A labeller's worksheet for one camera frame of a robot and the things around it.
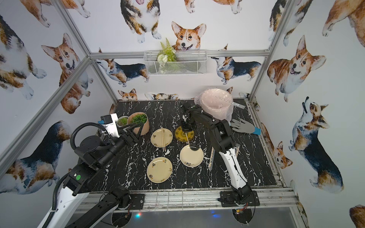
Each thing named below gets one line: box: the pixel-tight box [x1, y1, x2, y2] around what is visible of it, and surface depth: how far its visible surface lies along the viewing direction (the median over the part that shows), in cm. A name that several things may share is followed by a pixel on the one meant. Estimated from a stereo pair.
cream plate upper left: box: [150, 128, 173, 148], surface depth 99 cm
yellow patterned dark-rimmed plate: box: [174, 125, 195, 143], surface depth 101 cm
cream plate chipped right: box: [179, 144, 204, 168], surface depth 90 cm
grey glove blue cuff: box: [230, 118, 262, 136], surface depth 106 cm
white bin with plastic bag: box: [193, 87, 234, 124], surface depth 94 cm
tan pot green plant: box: [127, 111, 150, 136], surface depth 97 cm
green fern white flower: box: [156, 37, 178, 63], surface depth 85 cm
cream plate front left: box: [146, 156, 173, 184], surface depth 86 cm
